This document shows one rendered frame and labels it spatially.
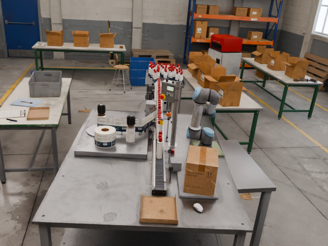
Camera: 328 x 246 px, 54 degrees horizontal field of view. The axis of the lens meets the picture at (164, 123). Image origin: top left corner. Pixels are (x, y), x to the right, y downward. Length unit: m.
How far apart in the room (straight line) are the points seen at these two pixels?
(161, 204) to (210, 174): 0.43
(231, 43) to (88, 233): 6.40
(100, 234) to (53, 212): 0.81
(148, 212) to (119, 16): 8.57
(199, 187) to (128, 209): 0.57
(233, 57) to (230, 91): 3.97
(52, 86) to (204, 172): 2.81
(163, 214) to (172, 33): 8.78
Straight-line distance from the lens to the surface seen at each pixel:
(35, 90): 4.69
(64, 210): 2.44
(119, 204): 2.45
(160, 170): 2.77
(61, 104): 4.42
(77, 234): 3.15
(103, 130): 3.15
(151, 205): 2.44
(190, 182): 2.52
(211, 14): 10.07
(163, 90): 3.13
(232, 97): 4.71
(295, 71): 6.97
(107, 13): 10.42
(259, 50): 8.25
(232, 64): 8.60
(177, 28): 10.72
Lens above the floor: 2.33
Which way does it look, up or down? 23 degrees down
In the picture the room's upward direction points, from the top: 4 degrees clockwise
